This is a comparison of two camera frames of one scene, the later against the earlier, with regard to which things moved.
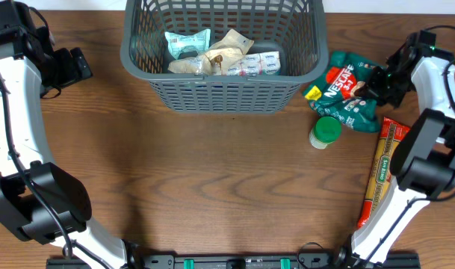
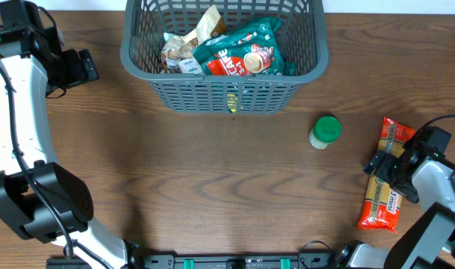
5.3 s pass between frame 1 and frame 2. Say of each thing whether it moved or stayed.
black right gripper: moved
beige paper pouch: moved
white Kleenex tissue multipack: moved
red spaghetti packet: stayed
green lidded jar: stayed
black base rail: stayed
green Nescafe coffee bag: moved
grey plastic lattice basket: stayed
